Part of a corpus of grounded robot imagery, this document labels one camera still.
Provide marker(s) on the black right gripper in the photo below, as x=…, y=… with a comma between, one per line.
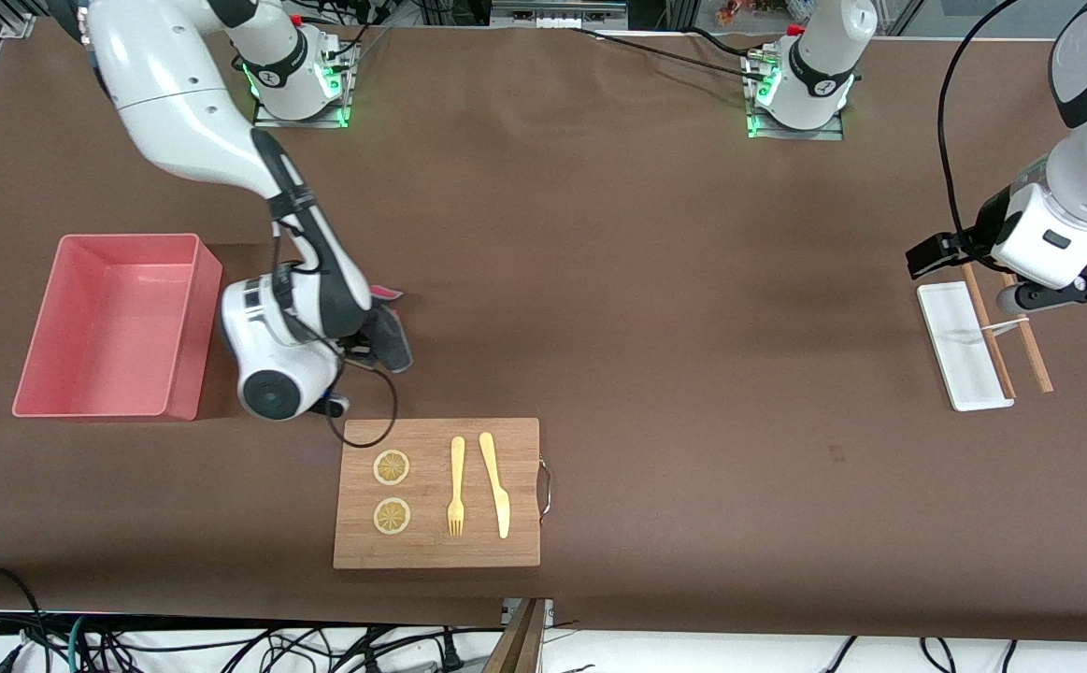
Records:
x=386, y=338

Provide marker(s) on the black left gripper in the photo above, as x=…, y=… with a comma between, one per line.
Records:
x=980, y=235

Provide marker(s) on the pink and grey cloth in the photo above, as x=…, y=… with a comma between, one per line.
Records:
x=392, y=341

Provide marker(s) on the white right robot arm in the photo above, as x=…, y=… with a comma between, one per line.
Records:
x=188, y=112

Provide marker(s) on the white rectangular tray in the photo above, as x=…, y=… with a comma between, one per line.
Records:
x=959, y=346

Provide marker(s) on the white rubber band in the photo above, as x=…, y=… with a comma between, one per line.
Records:
x=1006, y=325

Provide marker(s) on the lemon slice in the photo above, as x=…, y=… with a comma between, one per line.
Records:
x=392, y=467
x=392, y=516

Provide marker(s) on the yellow plastic fork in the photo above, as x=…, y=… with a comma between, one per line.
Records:
x=456, y=477

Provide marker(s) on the yellow plastic knife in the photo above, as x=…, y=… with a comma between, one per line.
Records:
x=496, y=486

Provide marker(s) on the wooden cutting board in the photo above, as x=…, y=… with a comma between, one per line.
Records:
x=436, y=551

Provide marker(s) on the pink plastic bin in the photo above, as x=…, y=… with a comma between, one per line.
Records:
x=113, y=327

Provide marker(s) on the wooden slat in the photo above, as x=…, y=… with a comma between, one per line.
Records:
x=517, y=645

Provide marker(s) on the grey power strip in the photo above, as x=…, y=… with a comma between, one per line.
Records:
x=557, y=14

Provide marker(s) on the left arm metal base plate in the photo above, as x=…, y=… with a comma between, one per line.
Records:
x=800, y=134

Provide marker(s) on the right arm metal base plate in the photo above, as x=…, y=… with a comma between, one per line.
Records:
x=305, y=120

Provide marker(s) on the metal table bracket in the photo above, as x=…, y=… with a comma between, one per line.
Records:
x=507, y=612

